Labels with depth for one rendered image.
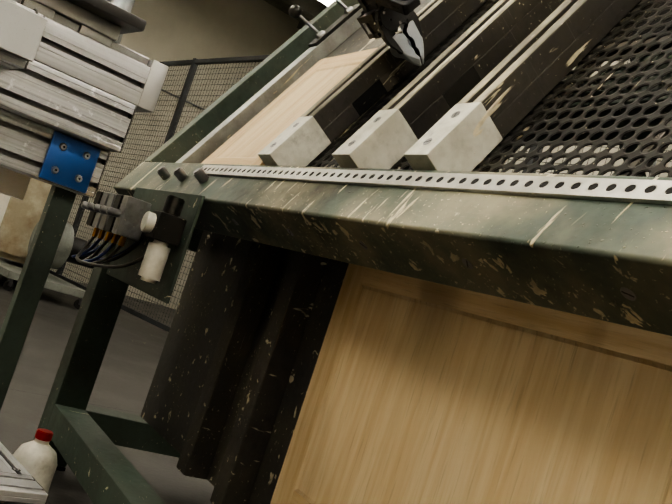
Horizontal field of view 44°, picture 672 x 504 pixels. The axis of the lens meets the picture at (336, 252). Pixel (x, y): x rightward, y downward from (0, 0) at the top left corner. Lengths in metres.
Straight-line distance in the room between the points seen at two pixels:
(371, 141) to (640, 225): 0.66
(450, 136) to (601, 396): 0.42
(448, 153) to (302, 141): 0.54
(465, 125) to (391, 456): 0.55
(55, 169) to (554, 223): 0.92
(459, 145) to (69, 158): 0.70
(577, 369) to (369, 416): 0.46
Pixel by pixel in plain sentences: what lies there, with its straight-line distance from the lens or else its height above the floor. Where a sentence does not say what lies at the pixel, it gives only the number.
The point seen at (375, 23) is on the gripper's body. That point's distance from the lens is 1.79.
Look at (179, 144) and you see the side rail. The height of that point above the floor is 0.98.
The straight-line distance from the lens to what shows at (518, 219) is 0.98.
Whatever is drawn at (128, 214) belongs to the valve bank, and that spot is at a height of 0.72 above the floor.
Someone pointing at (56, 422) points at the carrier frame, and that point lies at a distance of 2.42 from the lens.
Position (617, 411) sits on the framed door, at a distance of 1.12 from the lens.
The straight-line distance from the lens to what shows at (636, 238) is 0.85.
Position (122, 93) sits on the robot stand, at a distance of 1.56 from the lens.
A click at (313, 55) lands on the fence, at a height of 1.33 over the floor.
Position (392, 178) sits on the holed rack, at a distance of 1.26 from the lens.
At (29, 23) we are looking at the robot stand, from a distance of 1.38.
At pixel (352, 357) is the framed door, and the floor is 0.59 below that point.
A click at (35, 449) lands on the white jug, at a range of 2.05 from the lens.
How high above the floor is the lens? 0.67
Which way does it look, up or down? 4 degrees up
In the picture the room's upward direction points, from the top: 18 degrees clockwise
